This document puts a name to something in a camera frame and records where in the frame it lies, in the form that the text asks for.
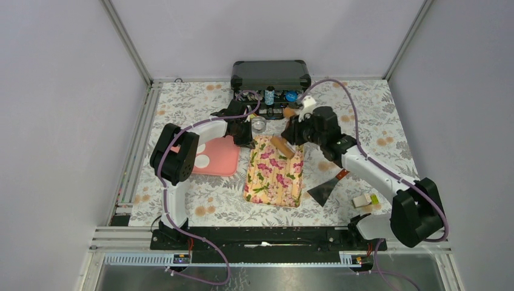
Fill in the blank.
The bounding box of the pink plastic tray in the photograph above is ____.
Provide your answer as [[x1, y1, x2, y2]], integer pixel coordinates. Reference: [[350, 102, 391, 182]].
[[185, 136, 240, 176]]

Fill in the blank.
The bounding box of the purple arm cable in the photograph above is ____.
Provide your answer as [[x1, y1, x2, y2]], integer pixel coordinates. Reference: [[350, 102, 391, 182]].
[[155, 90, 262, 287], [299, 78, 450, 291]]

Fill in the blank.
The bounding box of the blue white chip stack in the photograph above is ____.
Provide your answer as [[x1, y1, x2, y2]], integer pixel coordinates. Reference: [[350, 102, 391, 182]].
[[264, 86, 275, 106]]

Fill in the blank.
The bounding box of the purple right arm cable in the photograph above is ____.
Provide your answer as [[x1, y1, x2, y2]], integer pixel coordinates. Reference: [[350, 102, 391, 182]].
[[299, 78, 450, 291]]

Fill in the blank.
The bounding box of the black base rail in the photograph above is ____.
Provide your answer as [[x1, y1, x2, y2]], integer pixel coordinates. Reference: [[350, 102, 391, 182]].
[[150, 226, 387, 264]]

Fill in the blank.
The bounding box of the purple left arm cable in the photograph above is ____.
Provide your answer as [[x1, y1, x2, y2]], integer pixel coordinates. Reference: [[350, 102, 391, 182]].
[[155, 90, 262, 287]]

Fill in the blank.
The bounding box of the wooden double-ended rolling pin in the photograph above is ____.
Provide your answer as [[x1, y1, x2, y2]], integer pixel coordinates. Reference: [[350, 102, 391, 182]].
[[270, 107, 299, 159]]

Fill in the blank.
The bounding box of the white dough wrapper upper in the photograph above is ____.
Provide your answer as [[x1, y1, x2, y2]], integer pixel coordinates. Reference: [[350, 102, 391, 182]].
[[196, 144, 206, 155]]

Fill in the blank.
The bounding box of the white green eraser block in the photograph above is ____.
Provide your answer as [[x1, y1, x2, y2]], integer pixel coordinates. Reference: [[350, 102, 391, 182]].
[[352, 193, 380, 208]]

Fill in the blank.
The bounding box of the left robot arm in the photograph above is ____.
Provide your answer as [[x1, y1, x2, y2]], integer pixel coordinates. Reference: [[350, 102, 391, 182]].
[[150, 99, 261, 249]]

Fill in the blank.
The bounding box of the white dough wrapper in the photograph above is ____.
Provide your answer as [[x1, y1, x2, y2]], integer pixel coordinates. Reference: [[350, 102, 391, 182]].
[[195, 155, 210, 169], [196, 144, 206, 155]]

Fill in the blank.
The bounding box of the blue small blind button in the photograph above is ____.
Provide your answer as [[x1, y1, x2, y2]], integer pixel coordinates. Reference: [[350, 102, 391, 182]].
[[285, 90, 298, 102]]

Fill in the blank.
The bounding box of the floral yellow tray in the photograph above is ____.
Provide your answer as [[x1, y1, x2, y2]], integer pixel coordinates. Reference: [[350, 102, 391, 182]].
[[243, 135, 304, 208]]

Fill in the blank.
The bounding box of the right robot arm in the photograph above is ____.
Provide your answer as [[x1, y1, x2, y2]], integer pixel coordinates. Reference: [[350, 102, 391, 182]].
[[272, 96, 448, 250]]

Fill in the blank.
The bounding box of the black poker chip case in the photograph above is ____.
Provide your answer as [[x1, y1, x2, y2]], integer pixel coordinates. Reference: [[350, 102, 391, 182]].
[[230, 60, 312, 120]]

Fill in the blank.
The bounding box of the white dough wrapper lower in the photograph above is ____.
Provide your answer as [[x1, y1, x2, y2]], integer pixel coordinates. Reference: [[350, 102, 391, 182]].
[[195, 155, 210, 169]]

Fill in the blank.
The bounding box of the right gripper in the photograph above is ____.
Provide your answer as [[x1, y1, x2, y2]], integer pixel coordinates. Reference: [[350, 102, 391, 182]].
[[281, 112, 325, 147]]

